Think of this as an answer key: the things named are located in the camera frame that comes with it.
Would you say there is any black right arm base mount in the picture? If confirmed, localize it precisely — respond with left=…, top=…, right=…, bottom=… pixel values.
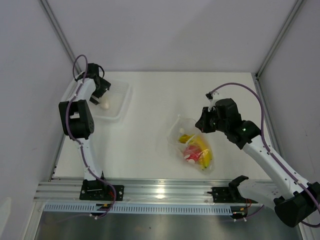
left=206, top=186, right=257, bottom=204

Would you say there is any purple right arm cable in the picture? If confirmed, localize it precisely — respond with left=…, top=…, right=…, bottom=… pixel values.
left=206, top=82, right=320, bottom=228

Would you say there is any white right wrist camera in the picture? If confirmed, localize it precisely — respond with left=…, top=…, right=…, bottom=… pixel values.
left=205, top=91, right=221, bottom=108

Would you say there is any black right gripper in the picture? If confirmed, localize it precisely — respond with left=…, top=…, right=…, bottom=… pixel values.
left=195, top=106, right=229, bottom=134

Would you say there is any left aluminium frame post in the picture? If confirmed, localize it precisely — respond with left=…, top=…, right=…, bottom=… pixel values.
left=38, top=0, right=76, bottom=64

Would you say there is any white radish with green top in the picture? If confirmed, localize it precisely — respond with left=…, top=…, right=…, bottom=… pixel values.
left=100, top=98, right=110, bottom=110

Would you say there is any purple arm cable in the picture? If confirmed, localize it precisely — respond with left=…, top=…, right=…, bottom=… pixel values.
left=206, top=82, right=320, bottom=228
left=57, top=54, right=117, bottom=222

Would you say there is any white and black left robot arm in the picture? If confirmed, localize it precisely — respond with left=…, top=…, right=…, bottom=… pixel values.
left=58, top=63, right=111, bottom=200

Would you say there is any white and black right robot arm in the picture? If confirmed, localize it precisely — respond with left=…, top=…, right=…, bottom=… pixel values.
left=195, top=98, right=320, bottom=228

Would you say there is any white perforated plastic basket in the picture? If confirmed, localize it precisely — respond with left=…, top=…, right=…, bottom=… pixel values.
left=58, top=78, right=132, bottom=123

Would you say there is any clear zip top bag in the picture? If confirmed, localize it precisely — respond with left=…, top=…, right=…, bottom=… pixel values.
left=166, top=115, right=214, bottom=175

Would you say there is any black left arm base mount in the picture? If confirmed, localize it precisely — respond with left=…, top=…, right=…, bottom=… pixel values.
left=79, top=179, right=125, bottom=201

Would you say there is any yellow banana bunch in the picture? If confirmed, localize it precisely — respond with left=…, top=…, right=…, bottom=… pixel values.
left=178, top=134, right=213, bottom=170

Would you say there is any aluminium mounting rail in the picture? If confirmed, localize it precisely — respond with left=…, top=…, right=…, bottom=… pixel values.
left=33, top=178, right=276, bottom=205

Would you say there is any aluminium frame post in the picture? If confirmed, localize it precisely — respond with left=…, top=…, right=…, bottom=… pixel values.
left=255, top=0, right=307, bottom=80
left=38, top=0, right=76, bottom=64

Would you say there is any right aluminium frame post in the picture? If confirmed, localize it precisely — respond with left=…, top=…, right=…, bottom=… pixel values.
left=255, top=0, right=307, bottom=80

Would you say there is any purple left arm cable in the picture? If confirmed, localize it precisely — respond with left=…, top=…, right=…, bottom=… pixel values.
left=57, top=54, right=117, bottom=222

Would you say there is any white slotted cable duct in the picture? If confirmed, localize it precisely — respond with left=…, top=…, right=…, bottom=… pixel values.
left=43, top=202, right=233, bottom=216

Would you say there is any red apple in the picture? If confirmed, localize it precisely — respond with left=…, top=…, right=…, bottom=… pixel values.
left=183, top=145, right=201, bottom=164

